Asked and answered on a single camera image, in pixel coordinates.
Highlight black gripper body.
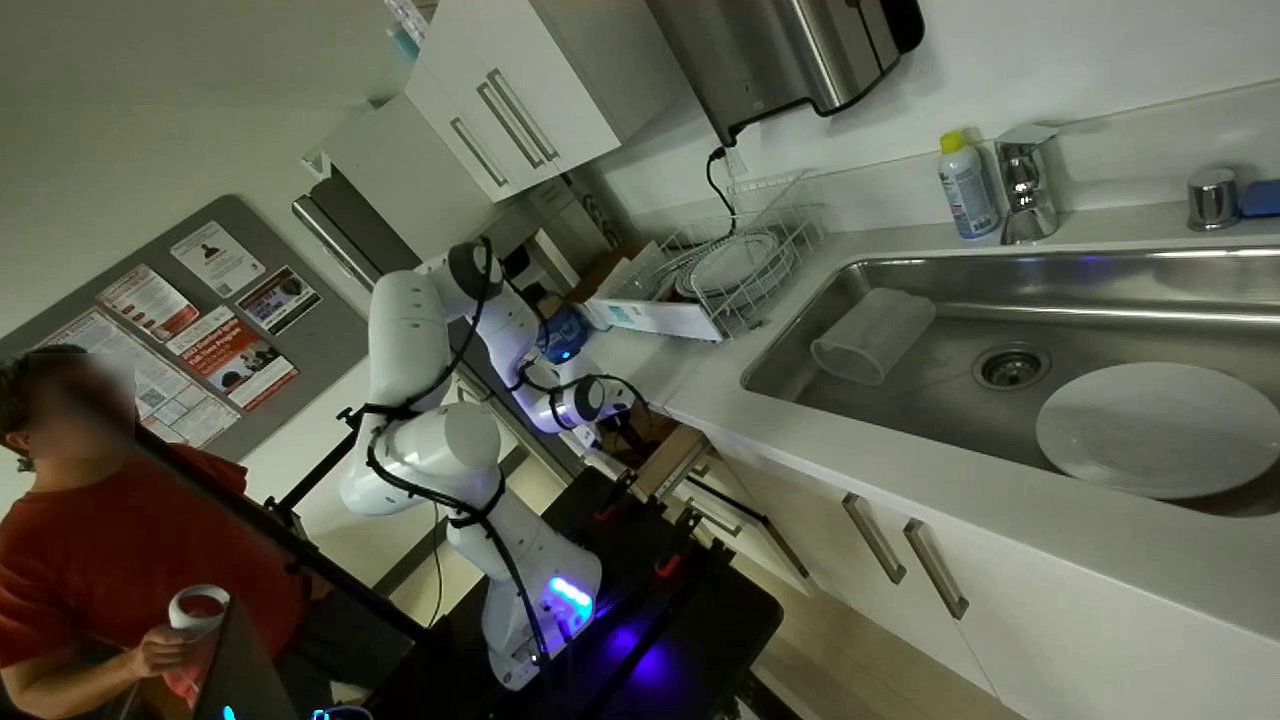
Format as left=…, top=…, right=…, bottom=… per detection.
left=589, top=396, right=661, bottom=474

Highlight wooden kitchen drawer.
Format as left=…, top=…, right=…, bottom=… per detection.
left=584, top=396, right=716, bottom=505

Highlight grey round plate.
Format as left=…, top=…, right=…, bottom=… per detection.
left=683, top=229, right=794, bottom=303

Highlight white round plate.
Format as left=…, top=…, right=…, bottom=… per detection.
left=1031, top=356, right=1280, bottom=505

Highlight blue box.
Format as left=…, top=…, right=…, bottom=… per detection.
left=535, top=307, right=598, bottom=369

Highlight brown cardboard box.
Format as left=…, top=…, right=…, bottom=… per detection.
left=574, top=240, right=651, bottom=307

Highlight grey rolled cloth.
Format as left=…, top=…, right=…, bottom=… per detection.
left=808, top=286, right=940, bottom=392

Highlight black stand bar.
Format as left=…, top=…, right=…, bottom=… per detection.
left=55, top=376, right=454, bottom=655

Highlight white upper cabinet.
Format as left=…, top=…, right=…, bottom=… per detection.
left=399, top=0, right=624, bottom=208

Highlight stainless steel sink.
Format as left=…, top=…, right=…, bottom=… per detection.
left=735, top=238, right=1280, bottom=520

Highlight stainless steel kettle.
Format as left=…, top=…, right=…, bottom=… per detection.
left=644, top=0, right=930, bottom=148

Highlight yellow capped soap bottle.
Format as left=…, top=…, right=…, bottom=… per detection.
left=931, top=124, right=1009, bottom=245

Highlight dark laptop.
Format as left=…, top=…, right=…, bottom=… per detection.
left=197, top=595, right=299, bottom=720

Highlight white cup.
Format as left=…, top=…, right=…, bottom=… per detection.
left=165, top=582, right=238, bottom=649

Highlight chrome faucet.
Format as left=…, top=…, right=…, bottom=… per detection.
left=993, top=124, right=1071, bottom=247

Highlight white base cabinets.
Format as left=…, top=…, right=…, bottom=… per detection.
left=531, top=356, right=1280, bottom=720

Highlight person in red shirt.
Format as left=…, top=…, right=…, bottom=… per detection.
left=0, top=342, right=311, bottom=720

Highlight small metal cylinder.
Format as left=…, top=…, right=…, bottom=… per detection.
left=1180, top=162, right=1245, bottom=238

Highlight blue sponge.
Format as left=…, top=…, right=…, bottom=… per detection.
left=1234, top=173, right=1280, bottom=224

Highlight white wire dish rack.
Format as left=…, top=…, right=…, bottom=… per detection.
left=576, top=167, right=828, bottom=349

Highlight metal cabinet door handle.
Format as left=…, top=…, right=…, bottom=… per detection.
left=841, top=490, right=911, bottom=589
left=901, top=511, right=977, bottom=625

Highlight black power cable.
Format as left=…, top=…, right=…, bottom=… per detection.
left=702, top=124, right=747, bottom=247

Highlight wall poster board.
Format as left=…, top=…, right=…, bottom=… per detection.
left=0, top=192, right=372, bottom=463

